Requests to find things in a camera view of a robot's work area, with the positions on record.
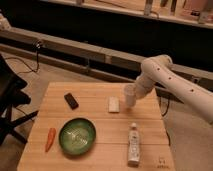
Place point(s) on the white ceramic cup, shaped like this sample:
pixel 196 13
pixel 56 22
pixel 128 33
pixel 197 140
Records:
pixel 129 93

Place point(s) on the orange carrot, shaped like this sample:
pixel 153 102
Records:
pixel 50 139

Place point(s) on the black office chair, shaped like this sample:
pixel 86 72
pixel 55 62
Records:
pixel 11 95

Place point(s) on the white plastic bottle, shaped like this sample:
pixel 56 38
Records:
pixel 133 146

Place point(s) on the black rectangular device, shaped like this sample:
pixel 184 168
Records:
pixel 71 101

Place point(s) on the green ceramic bowl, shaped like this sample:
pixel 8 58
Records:
pixel 77 136

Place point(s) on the white rectangular block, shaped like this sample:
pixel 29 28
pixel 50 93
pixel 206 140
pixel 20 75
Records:
pixel 113 105

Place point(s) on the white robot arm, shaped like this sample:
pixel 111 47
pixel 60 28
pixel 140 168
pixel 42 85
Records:
pixel 158 70

